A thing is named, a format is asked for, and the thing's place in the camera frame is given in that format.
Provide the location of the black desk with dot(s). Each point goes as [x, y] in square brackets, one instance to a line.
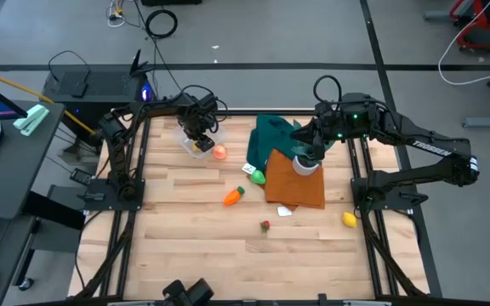
[7, 183]

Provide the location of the red and black cart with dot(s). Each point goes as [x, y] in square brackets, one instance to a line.
[483, 40]

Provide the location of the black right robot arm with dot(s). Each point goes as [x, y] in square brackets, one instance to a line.
[432, 146]

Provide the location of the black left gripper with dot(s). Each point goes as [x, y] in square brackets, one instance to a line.
[198, 115]

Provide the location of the yellow toy lemon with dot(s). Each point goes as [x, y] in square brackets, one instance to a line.
[349, 220]
[195, 147]

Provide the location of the black computer tower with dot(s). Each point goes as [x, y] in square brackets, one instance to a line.
[100, 85]

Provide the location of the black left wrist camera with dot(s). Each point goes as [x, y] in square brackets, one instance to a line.
[205, 144]

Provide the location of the black wifi antenna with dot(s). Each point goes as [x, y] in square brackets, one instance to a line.
[136, 64]

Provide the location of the orange cloth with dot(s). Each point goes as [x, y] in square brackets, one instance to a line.
[292, 187]

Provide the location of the clear plastic tupperware container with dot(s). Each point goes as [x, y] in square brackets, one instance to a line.
[185, 146]

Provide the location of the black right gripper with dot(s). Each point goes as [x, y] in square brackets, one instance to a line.
[332, 121]

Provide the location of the green toy pear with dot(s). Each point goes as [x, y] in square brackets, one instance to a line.
[258, 177]

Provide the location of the white plain tag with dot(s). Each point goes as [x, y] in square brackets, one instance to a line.
[284, 211]

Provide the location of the mint green stapler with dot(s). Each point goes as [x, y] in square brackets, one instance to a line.
[31, 120]

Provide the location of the orange toy carrot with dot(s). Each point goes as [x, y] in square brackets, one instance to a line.
[231, 197]

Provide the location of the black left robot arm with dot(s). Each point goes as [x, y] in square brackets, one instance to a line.
[117, 161]

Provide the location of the black power brick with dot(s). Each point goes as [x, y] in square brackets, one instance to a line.
[81, 176]

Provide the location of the red toy strawberry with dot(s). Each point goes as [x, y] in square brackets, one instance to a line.
[265, 225]

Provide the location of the dark green cloth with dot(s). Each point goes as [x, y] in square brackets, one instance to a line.
[266, 140]

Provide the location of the black bulky object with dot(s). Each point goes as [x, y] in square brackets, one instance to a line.
[187, 293]

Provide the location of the small black box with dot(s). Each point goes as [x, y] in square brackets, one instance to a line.
[78, 89]

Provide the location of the toy peach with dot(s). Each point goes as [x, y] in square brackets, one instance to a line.
[220, 152]

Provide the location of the white printed tag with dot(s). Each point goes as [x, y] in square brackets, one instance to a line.
[248, 168]

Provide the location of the green plant in white pot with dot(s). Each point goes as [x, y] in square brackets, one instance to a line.
[304, 168]

